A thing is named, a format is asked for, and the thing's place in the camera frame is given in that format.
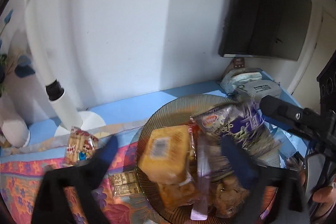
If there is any clear cookie bag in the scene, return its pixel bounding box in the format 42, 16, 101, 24
213, 174, 250, 218

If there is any purple seaweed snack bag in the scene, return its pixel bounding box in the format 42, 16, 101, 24
191, 100, 280, 182

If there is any cartoon biscuit stick pack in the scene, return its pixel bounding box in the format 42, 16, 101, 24
64, 127, 99, 166

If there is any lilac wafer bar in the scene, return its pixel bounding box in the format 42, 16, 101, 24
190, 135, 211, 221

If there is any small brown nut bar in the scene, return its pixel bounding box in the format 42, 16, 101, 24
108, 170, 140, 197

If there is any yellow wafer cracker pack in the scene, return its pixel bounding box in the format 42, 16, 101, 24
138, 125, 193, 184

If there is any orange checkered cake pack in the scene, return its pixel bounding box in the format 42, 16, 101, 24
157, 180, 199, 211

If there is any person's right hand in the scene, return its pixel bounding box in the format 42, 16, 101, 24
310, 172, 335, 223

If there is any floral woven table mat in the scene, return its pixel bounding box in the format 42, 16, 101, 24
0, 121, 164, 224

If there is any grey pencil case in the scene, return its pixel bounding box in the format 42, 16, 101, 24
220, 68, 282, 102

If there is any white ceramic vase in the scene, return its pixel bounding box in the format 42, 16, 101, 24
1, 94, 31, 148

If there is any amber ribbed glass plate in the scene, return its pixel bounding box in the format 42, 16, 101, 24
135, 94, 280, 223

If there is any black television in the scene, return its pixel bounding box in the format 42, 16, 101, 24
218, 0, 312, 61

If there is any blue artificial flower bouquet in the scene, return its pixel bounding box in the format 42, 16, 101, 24
1, 9, 36, 97

